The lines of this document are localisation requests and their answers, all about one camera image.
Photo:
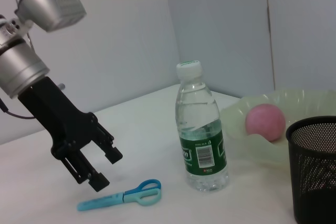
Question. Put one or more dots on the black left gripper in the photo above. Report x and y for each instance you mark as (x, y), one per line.
(60, 119)

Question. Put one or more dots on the blue scissors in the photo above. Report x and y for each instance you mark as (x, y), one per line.
(105, 200)

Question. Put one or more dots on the clear green-label water bottle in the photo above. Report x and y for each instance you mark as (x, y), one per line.
(202, 134)

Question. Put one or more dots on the pink peach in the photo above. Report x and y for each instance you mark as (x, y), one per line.
(265, 123)

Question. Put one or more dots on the translucent green fruit plate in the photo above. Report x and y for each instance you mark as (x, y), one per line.
(262, 150)

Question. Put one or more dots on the black mesh pen holder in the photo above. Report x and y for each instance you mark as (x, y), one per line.
(315, 176)

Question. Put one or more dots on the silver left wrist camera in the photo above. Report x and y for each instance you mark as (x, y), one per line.
(52, 6)

